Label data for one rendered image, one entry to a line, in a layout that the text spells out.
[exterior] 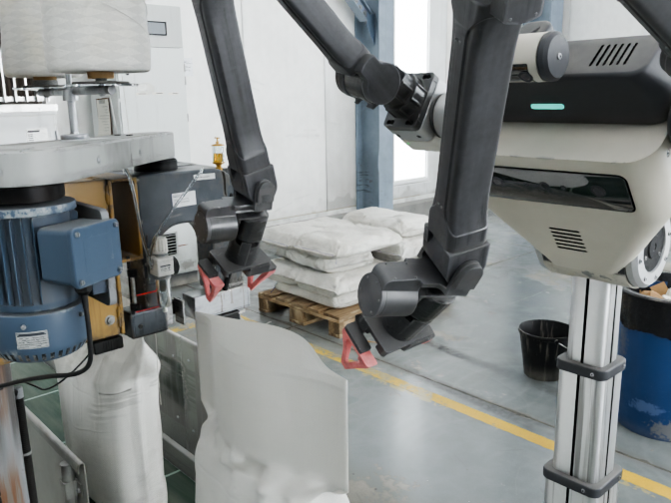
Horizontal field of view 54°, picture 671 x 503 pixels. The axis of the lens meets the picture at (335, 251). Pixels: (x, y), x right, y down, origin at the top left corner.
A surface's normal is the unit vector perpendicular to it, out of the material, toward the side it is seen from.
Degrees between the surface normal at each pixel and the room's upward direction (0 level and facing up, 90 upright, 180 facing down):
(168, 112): 90
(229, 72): 102
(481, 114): 119
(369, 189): 90
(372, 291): 80
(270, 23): 90
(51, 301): 90
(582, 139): 40
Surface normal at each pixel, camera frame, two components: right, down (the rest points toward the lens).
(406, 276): 0.28, -0.77
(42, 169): 0.74, 0.14
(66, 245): -0.40, 0.22
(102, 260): 0.92, 0.07
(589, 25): -0.74, 0.17
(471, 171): 0.32, 0.65
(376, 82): 0.58, 0.36
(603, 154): -0.49, -0.64
